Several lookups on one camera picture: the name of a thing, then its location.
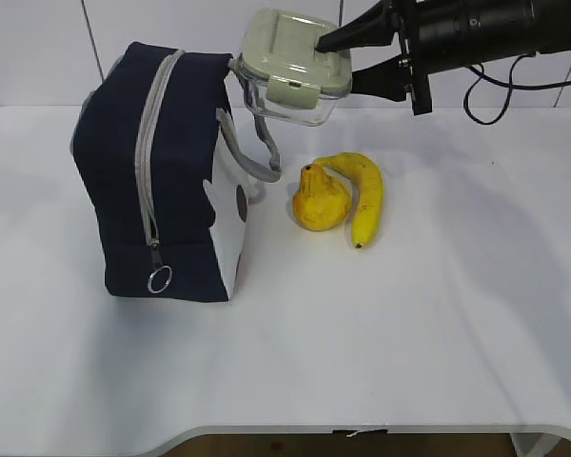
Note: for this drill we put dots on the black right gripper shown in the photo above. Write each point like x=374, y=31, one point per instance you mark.
x=401, y=75

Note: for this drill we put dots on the glass container with green lid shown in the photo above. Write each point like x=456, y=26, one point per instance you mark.
x=283, y=75

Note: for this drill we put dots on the yellow banana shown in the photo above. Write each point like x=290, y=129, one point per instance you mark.
x=367, y=178

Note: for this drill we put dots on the yellow pear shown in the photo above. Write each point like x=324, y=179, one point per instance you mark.
x=321, y=201

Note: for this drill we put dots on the navy and white lunch bag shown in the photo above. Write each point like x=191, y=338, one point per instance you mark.
x=156, y=147

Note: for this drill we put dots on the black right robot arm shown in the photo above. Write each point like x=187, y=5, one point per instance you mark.
x=439, y=36

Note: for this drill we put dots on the black tape on table edge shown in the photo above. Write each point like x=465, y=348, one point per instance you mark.
x=350, y=433

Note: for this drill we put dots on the white table leg frame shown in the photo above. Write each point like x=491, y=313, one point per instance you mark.
x=533, y=444

